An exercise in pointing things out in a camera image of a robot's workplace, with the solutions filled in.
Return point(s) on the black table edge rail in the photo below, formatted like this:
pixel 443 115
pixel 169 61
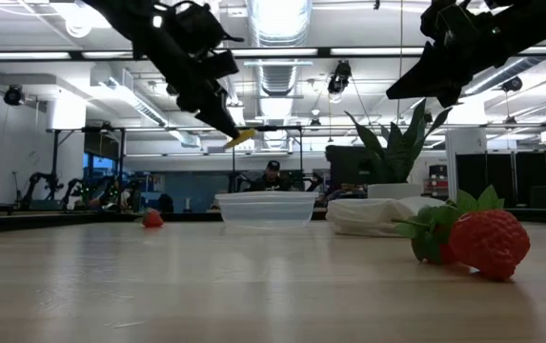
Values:
pixel 63 221

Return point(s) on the silver air duct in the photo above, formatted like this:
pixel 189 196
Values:
pixel 279 24

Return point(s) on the large red strawberry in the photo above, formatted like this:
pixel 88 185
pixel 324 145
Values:
pixel 489 243

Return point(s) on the black metal rig frame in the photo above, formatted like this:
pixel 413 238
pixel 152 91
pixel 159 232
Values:
pixel 54 162
pixel 233 157

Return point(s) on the black partition panels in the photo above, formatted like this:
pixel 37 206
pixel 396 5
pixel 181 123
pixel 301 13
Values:
pixel 515 178

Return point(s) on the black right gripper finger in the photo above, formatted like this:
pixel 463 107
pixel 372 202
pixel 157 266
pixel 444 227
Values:
pixel 434 81

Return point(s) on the white pillar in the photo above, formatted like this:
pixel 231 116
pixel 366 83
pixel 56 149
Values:
pixel 465 157

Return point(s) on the white folded cloth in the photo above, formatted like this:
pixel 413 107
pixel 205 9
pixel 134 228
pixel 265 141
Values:
pixel 368 214

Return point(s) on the small red strawberry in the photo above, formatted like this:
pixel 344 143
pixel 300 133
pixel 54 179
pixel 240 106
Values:
pixel 152 219

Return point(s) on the yellow banana piece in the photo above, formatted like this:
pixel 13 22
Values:
pixel 244 137

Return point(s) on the black hanging camera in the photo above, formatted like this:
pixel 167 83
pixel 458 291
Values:
pixel 172 89
pixel 339 76
pixel 511 84
pixel 14 95

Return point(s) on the black background robot arm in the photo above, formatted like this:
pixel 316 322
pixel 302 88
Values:
pixel 39 183
pixel 311 182

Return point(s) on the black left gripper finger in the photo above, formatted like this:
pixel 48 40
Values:
pixel 220 116

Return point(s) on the black desk monitor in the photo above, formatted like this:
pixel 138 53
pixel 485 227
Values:
pixel 349 164

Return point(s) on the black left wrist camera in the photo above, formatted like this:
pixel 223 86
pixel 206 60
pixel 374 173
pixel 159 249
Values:
pixel 196 28

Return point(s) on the red storage bins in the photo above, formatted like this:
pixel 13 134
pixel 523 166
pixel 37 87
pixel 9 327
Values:
pixel 438 183

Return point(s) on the green snake plant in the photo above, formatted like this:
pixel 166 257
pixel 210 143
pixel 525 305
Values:
pixel 398 152

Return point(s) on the person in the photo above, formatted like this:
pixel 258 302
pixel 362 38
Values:
pixel 272 178

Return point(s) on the black frame bar with lights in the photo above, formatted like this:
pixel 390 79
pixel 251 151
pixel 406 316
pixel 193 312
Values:
pixel 322 51

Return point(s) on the white plant pot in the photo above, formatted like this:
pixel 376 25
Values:
pixel 394 190

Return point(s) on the red strawberry with stem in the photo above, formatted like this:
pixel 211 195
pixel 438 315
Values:
pixel 427 238

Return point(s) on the clear plastic tupperware container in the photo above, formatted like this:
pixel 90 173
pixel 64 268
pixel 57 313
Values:
pixel 234 209

